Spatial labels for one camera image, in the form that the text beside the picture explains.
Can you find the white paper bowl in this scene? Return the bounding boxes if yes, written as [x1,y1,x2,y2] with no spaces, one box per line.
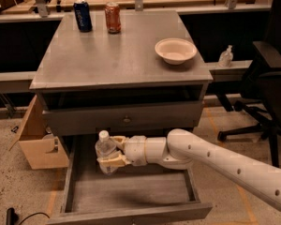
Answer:
[155,38,198,65]

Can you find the grey wooden drawer cabinet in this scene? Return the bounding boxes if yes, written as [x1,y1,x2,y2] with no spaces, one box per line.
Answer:
[29,9,214,225]

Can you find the orange soda can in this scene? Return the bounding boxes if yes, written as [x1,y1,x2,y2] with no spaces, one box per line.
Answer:
[105,2,121,34]

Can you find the black floor plug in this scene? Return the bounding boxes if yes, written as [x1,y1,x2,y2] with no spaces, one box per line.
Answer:
[6,207,19,225]

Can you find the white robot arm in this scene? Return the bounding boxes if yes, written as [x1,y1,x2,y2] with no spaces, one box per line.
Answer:
[95,128,281,211]

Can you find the black floor cable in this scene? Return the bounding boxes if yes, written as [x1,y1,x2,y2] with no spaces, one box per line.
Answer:
[17,212,51,225]

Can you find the closed grey top drawer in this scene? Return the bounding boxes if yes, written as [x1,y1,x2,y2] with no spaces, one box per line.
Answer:
[43,101,203,136]

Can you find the blue soda can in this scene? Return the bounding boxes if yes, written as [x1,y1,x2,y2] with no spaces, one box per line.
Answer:
[73,0,93,32]

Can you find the clear plastic water bottle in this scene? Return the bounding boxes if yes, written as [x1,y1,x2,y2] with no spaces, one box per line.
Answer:
[95,130,117,175]

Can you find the black office chair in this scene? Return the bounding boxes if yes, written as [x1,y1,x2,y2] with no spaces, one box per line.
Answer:
[217,0,281,167]

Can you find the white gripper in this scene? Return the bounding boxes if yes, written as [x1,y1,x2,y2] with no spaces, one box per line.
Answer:
[97,136,147,168]

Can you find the round metal drawer knob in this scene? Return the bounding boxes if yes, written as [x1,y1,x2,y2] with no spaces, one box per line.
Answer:
[123,115,131,125]

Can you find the open grey middle drawer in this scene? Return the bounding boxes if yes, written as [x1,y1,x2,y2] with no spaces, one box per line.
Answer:
[48,135,213,225]

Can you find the open cardboard box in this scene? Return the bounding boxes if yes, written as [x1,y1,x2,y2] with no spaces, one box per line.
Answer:
[9,96,68,170]

